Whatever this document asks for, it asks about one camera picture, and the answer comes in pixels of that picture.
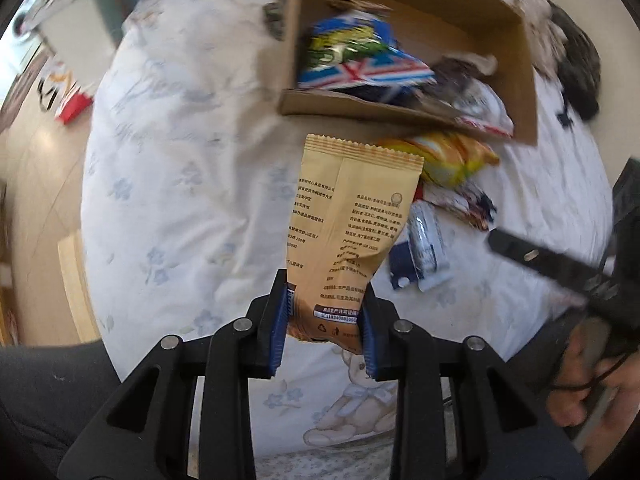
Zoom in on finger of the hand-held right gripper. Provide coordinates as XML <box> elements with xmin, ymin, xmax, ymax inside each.
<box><xmin>487</xmin><ymin>229</ymin><xmax>616</xmax><ymax>306</ymax></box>

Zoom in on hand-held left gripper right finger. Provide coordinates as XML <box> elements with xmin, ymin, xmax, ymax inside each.
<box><xmin>360</xmin><ymin>285</ymin><xmax>591</xmax><ymax>480</ymax></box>

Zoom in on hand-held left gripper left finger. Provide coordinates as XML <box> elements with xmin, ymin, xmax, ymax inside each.
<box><xmin>57</xmin><ymin>269</ymin><xmax>291</xmax><ymax>480</ymax></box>

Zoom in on tan snack packet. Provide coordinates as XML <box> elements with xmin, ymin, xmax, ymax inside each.
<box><xmin>286</xmin><ymin>133</ymin><xmax>425</xmax><ymax>353</ymax></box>

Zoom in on white red snack packet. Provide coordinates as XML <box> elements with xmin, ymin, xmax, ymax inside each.
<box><xmin>450</xmin><ymin>80</ymin><xmax>515</xmax><ymax>140</ymax></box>

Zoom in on clear packet with dark bar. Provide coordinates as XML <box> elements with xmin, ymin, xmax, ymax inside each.
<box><xmin>430</xmin><ymin>55</ymin><xmax>498</xmax><ymax>111</ymax></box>

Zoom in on brown cardboard box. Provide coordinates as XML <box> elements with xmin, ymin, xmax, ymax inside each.
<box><xmin>278</xmin><ymin>0</ymin><xmax>540</xmax><ymax>147</ymax></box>

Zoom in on blue green chips packet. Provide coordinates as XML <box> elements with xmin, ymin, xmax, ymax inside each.
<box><xmin>297</xmin><ymin>10</ymin><xmax>436</xmax><ymax>92</ymax></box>

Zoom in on person's right hand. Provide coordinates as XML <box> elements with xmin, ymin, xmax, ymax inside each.
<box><xmin>546</xmin><ymin>317</ymin><xmax>640</xmax><ymax>428</ymax></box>

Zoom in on dark blue snack packet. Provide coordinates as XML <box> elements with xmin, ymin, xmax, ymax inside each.
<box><xmin>389</xmin><ymin>242</ymin><xmax>418</xmax><ymax>292</ymax></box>

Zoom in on dark brown snack packet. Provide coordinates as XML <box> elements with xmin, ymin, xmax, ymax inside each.
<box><xmin>425</xmin><ymin>180</ymin><xmax>498</xmax><ymax>232</ymax></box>

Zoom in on blue white snack packet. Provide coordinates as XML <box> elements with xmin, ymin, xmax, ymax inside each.
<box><xmin>406</xmin><ymin>200</ymin><xmax>453</xmax><ymax>293</ymax></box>

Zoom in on yellow snack packet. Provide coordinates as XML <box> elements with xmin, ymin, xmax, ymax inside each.
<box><xmin>377</xmin><ymin>130</ymin><xmax>501</xmax><ymax>188</ymax></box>

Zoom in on camouflage cloth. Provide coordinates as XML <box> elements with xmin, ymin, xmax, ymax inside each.
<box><xmin>545</xmin><ymin>0</ymin><xmax>601</xmax><ymax>121</ymax></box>

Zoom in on white floral bed sheet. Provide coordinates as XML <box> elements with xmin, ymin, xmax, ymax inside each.
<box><xmin>80</xmin><ymin>0</ymin><xmax>616</xmax><ymax>461</ymax></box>

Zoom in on person's grey pants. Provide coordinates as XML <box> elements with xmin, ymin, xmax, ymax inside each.
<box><xmin>0</xmin><ymin>310</ymin><xmax>581</xmax><ymax>480</ymax></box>

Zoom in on red white shopping bag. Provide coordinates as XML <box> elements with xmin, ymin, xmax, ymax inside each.
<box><xmin>37</xmin><ymin>60</ymin><xmax>95</xmax><ymax>125</ymax></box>

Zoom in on white storage box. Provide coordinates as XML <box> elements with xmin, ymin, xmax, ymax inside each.
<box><xmin>25</xmin><ymin>0</ymin><xmax>121</xmax><ymax>91</ymax></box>

